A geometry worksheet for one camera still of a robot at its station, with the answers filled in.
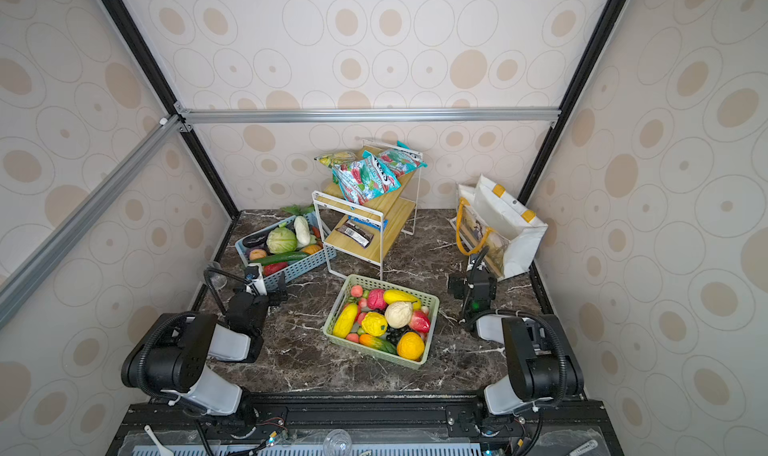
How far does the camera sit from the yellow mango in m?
0.85

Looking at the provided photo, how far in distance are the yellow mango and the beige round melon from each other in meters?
0.10

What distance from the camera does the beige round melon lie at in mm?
831

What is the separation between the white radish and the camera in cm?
102

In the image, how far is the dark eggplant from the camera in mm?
1020
